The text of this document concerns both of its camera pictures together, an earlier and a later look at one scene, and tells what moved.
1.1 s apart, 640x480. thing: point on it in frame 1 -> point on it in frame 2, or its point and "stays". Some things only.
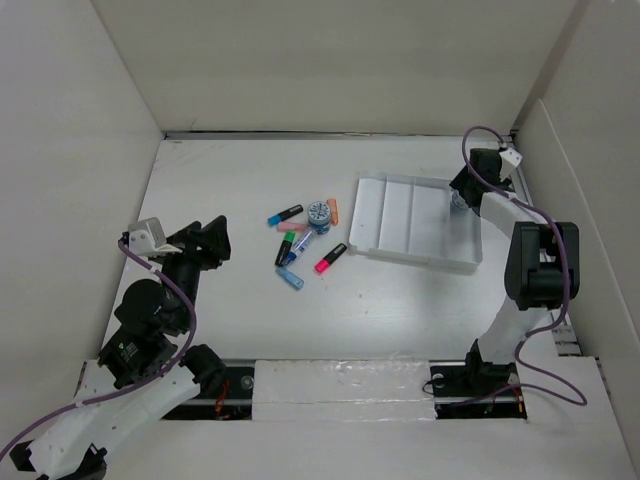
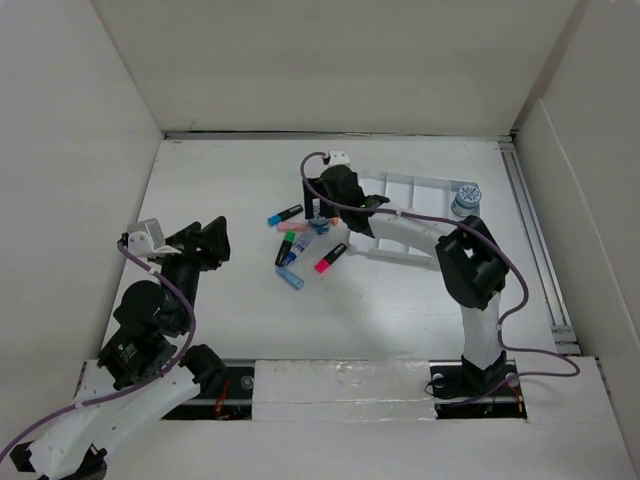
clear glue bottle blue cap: [300, 246] stays
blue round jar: [319, 217] stays
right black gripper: [461, 181] -> [318, 185]
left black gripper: [208, 244] stays
